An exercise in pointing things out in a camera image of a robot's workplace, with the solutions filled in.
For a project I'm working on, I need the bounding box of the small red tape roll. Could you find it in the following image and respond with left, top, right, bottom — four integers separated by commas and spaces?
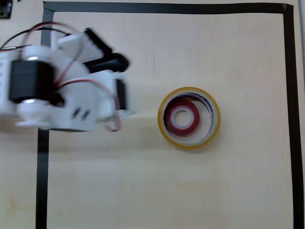
163, 99, 201, 137

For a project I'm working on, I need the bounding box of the big yellowish clear tape roll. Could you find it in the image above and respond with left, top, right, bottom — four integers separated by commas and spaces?
157, 86, 221, 151

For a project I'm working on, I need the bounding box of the black webcam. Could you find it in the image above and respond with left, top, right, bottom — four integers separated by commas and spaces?
83, 52, 131, 73

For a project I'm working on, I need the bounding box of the silver black screwdriver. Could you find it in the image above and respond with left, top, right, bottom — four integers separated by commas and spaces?
0, 44, 32, 51

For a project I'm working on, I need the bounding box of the black plastic part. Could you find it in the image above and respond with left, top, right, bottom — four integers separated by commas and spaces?
0, 0, 12, 20

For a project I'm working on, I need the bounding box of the red servo wire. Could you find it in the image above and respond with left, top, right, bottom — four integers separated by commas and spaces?
23, 21, 121, 133

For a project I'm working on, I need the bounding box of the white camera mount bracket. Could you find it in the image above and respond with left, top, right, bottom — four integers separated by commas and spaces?
51, 27, 113, 64

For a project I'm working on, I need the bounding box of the black camera cable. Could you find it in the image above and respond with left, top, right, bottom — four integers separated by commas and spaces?
0, 27, 71, 50

